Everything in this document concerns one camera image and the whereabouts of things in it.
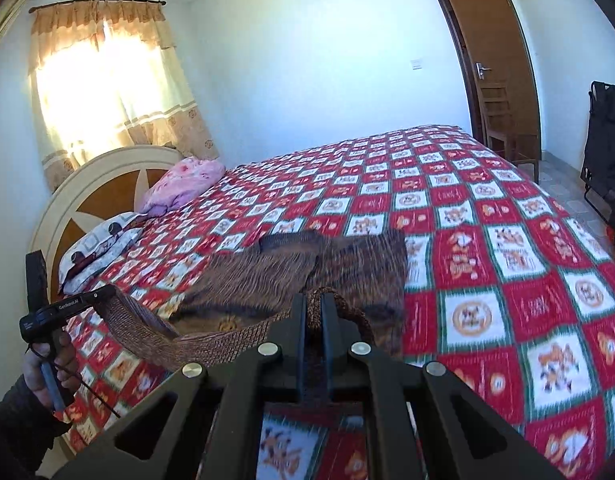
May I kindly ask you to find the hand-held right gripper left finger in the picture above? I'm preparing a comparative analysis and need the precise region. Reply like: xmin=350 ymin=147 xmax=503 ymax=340
xmin=52 ymin=292 xmax=308 ymax=480

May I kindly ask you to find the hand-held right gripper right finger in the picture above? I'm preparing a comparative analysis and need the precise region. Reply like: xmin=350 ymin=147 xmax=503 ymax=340
xmin=321 ymin=292 xmax=563 ymax=480

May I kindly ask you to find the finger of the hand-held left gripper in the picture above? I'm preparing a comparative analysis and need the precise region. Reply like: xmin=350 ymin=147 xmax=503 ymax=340
xmin=85 ymin=284 xmax=119 ymax=309

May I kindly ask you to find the brown knitted sweater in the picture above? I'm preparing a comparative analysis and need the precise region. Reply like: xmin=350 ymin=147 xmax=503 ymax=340
xmin=100 ymin=229 xmax=409 ymax=377

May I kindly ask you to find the person's left forearm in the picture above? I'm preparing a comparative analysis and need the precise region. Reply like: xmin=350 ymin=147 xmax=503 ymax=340
xmin=0 ymin=374 xmax=71 ymax=480

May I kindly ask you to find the person's left hand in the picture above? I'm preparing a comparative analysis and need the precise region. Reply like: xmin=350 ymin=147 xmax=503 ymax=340
xmin=22 ymin=329 xmax=83 ymax=411

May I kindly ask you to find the grey patterned pillow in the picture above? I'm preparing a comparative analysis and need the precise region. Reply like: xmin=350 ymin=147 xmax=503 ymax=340
xmin=62 ymin=229 xmax=144 ymax=294

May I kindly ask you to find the white navy patterned pillow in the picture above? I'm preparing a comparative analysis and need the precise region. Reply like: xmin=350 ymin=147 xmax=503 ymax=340
xmin=58 ymin=211 xmax=149 ymax=283

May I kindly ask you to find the cream and wood headboard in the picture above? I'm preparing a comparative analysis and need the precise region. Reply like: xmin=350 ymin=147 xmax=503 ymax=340
xmin=26 ymin=146 xmax=189 ymax=308

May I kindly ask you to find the pink floral pillow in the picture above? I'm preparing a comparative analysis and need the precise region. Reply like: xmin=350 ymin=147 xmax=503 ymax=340
xmin=139 ymin=156 xmax=226 ymax=217

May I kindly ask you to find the red checkered bedspread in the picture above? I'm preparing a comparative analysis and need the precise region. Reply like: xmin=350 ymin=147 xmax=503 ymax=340
xmin=52 ymin=124 xmax=615 ymax=480

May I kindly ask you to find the beige patterned curtain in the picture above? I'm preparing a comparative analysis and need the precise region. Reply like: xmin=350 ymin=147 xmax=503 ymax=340
xmin=28 ymin=0 xmax=222 ymax=194

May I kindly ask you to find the wooden chair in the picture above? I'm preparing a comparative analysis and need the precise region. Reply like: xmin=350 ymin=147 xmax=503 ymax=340
xmin=475 ymin=81 xmax=541 ymax=183

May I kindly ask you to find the dark curtain rod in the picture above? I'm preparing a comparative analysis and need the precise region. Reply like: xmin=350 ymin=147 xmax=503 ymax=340
xmin=28 ymin=0 xmax=167 ymax=13

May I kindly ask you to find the black folded chair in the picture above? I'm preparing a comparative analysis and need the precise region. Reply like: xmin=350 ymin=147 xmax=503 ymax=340
xmin=580 ymin=80 xmax=615 ymax=226

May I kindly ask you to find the brown wooden door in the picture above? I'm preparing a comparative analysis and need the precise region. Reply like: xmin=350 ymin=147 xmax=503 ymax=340
xmin=424 ymin=0 xmax=544 ymax=166

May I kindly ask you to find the thin black cable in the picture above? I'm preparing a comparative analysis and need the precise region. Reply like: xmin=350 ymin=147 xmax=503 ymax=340
xmin=62 ymin=362 xmax=122 ymax=419

